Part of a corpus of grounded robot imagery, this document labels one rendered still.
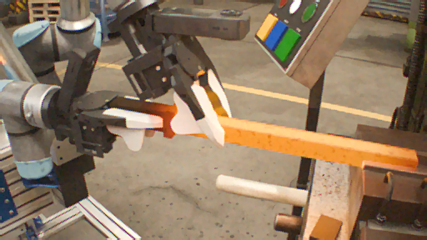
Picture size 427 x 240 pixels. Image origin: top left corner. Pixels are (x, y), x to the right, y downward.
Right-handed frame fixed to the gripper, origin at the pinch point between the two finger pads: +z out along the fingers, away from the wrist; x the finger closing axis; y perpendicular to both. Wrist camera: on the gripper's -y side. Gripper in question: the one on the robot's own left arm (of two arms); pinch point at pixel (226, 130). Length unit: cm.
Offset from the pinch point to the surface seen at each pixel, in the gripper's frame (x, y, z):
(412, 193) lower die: 6.1, -20.5, 12.4
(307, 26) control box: -42.6, -8.8, -2.4
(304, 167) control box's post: -56, 11, 40
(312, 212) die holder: 3.0, -7.2, 13.7
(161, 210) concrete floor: -83, 99, 59
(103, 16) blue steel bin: -375, 284, -88
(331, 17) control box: -40.7, -14.9, -2.4
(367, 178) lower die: 4.5, -15.8, 9.7
